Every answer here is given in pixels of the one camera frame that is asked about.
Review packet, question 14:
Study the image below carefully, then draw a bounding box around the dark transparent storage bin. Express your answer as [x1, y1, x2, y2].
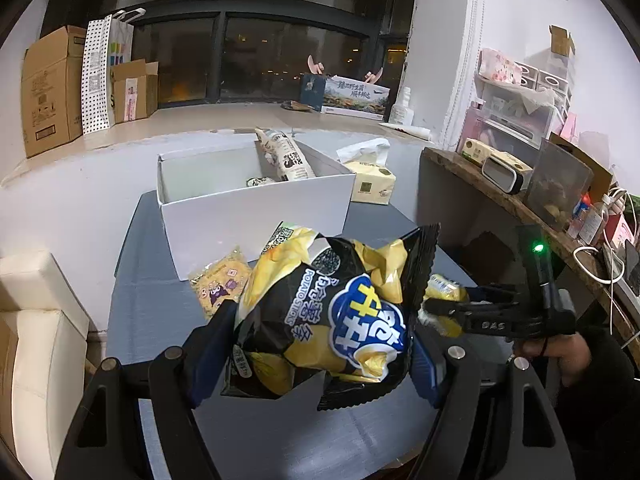
[524, 140, 593, 231]

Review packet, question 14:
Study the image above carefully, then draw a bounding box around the landscape printed gift box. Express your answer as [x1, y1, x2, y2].
[298, 74, 390, 122]

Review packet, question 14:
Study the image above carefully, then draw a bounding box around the white printed snack bag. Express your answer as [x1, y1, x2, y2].
[255, 128, 316, 181]

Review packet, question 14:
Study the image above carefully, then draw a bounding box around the clear plastic drawer organizer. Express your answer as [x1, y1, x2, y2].
[458, 48, 575, 154]

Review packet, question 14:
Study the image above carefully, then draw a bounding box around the black yellow potato chips bag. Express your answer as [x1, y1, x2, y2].
[222, 222, 439, 411]

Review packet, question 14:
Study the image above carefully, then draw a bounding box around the wooden side shelf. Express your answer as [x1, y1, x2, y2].
[422, 146, 640, 351]

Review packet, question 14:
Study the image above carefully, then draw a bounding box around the tall brown cardboard box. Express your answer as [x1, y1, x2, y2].
[21, 25, 86, 158]

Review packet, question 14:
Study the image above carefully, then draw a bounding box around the white leather sofa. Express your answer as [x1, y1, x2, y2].
[1, 252, 90, 479]

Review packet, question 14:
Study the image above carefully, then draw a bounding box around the cream tissue box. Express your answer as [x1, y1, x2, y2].
[336, 138, 396, 206]

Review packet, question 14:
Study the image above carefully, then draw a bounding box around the small dark snack packet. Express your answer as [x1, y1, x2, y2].
[245, 177, 276, 188]

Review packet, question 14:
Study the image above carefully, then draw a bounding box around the white charging cable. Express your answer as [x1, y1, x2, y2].
[572, 186, 640, 331]

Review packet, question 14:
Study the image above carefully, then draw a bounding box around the yellow green snack bag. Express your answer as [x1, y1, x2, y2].
[418, 273, 469, 338]

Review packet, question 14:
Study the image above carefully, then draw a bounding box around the white plastic bottle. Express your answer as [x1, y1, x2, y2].
[388, 86, 414, 126]

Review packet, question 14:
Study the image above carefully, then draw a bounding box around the right hand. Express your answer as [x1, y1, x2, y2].
[513, 333, 591, 387]

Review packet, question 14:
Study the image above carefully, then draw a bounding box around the white cardboard storage box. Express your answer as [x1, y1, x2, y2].
[156, 134, 355, 281]

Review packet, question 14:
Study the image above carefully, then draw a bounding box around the small yellow box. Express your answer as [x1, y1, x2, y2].
[459, 138, 532, 170]

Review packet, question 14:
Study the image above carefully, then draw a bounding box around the white grey small device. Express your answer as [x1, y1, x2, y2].
[482, 155, 526, 195]

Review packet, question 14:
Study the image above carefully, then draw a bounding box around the small brown cardboard box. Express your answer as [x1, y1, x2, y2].
[112, 60, 158, 124]

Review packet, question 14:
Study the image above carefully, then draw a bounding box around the white dotted paper bag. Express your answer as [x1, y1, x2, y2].
[80, 8, 146, 136]

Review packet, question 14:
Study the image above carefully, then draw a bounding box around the yellow cartoon snack packet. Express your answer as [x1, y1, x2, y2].
[188, 247, 250, 321]

